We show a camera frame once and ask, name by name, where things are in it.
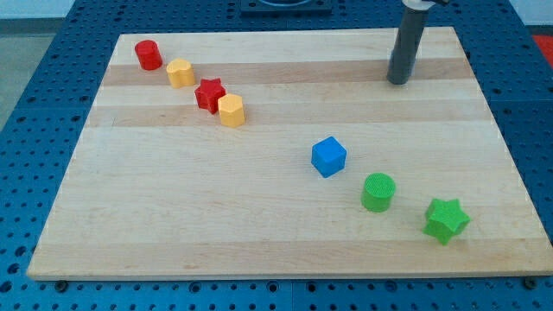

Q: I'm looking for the blue cube block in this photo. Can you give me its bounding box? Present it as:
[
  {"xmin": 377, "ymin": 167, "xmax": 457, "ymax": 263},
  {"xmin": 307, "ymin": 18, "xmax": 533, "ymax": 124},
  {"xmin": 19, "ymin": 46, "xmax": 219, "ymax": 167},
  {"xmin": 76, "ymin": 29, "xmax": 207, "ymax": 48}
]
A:
[{"xmin": 311, "ymin": 136, "xmax": 347, "ymax": 178}]

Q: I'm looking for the wooden board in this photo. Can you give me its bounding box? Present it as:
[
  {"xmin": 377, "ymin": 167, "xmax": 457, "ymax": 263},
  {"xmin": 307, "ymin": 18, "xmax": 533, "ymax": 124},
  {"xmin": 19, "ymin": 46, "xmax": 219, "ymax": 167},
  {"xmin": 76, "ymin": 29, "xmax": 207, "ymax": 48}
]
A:
[{"xmin": 27, "ymin": 27, "xmax": 552, "ymax": 281}]

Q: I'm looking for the yellow hexagon block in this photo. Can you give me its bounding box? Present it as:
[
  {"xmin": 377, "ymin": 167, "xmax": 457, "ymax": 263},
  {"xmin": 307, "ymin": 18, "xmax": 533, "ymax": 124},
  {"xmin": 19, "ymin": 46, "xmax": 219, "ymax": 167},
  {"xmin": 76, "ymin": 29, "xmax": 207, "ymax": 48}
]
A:
[{"xmin": 218, "ymin": 93, "xmax": 245, "ymax": 128}]

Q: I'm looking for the red star block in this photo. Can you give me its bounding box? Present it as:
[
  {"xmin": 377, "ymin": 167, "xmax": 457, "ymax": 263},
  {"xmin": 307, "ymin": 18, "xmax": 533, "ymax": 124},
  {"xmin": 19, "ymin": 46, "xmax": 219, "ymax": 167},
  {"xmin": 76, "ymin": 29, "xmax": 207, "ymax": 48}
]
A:
[{"xmin": 194, "ymin": 78, "xmax": 226, "ymax": 114}]

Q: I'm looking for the green cylinder block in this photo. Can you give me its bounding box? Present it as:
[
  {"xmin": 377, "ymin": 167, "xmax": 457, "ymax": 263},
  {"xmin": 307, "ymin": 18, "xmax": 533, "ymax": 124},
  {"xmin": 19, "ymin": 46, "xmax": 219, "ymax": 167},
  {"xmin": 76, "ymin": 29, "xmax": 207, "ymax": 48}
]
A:
[{"xmin": 360, "ymin": 172, "xmax": 396, "ymax": 213}]

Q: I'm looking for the yellow heart block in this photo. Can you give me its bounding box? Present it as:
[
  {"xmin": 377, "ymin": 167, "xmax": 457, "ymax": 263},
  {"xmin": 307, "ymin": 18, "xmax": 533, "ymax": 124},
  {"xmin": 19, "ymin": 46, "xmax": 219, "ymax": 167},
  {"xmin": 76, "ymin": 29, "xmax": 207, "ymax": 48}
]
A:
[{"xmin": 166, "ymin": 58, "xmax": 196, "ymax": 88}]

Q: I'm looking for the red cylinder block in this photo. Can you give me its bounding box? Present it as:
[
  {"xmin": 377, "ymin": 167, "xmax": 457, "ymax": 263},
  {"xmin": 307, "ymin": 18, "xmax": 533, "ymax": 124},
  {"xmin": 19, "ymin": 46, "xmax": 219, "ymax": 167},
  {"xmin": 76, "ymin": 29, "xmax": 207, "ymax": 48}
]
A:
[{"xmin": 135, "ymin": 40, "xmax": 163, "ymax": 71}]

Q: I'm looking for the green star block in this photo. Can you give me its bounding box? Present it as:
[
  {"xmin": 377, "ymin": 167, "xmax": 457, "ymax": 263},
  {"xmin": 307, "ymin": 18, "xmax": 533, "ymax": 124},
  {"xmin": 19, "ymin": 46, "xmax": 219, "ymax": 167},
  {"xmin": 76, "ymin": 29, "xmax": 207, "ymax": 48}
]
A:
[{"xmin": 423, "ymin": 199, "xmax": 471, "ymax": 245}]

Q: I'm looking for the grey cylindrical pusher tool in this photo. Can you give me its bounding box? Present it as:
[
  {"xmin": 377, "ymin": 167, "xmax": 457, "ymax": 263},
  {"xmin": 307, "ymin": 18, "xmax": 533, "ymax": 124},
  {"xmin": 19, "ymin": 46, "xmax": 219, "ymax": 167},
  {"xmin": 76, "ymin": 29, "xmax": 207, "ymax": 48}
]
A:
[{"xmin": 387, "ymin": 0, "xmax": 434, "ymax": 85}]

